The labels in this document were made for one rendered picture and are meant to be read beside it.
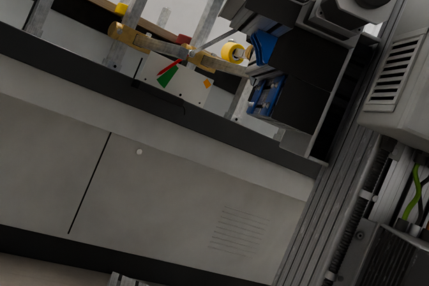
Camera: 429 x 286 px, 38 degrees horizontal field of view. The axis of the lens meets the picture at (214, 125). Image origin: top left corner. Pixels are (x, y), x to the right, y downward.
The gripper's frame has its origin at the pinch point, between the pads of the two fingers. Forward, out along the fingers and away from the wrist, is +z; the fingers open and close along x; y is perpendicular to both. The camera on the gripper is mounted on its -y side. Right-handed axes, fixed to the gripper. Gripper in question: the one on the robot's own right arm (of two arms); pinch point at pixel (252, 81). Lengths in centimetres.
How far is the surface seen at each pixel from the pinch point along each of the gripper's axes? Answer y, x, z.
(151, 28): -45.9, -12.9, -5.7
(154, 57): -26.9, -18.1, 4.1
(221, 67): -15.4, -1.5, -1.2
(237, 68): -7.4, -1.5, -2.1
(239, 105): -27.7, 20.1, 6.7
